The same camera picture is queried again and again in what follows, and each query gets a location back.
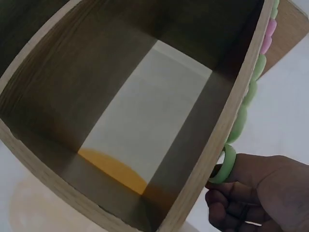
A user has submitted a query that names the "green plastic ring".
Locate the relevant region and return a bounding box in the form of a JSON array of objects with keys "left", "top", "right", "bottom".
[{"left": 208, "top": 144, "right": 239, "bottom": 185}]

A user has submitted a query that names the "open wooden box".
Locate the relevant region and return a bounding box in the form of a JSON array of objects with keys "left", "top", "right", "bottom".
[{"left": 0, "top": 0, "right": 274, "bottom": 232}]

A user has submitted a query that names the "orange round object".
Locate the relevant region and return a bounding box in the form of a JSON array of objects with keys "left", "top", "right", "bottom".
[{"left": 77, "top": 148, "right": 148, "bottom": 195}]

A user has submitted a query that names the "row of pastel rings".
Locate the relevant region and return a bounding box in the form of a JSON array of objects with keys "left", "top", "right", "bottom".
[{"left": 226, "top": 0, "right": 281, "bottom": 146}]

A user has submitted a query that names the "person's right hand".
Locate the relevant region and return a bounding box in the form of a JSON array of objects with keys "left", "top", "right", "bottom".
[{"left": 205, "top": 153, "right": 309, "bottom": 232}]

